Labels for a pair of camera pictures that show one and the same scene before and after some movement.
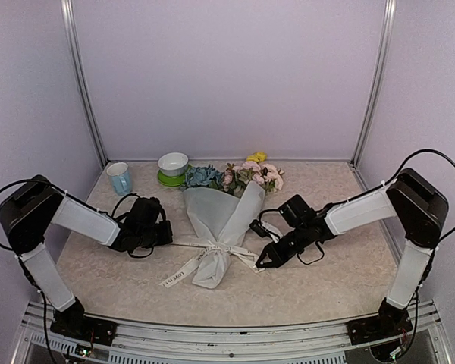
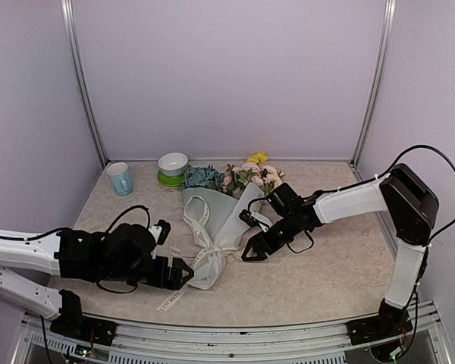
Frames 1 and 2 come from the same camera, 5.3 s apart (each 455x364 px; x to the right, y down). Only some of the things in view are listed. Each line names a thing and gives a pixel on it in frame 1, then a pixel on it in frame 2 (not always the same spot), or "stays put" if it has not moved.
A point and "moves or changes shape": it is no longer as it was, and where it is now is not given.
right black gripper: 278,258 → 255,241
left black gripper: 166,237 → 174,282
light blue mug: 120,177 stays put
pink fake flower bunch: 235,179 stays put
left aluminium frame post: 68,20 stays put
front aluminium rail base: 143,341 stays put
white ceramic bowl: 173,164 stays put
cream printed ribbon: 190,267 moves or changes shape
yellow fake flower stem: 257,157 stays put
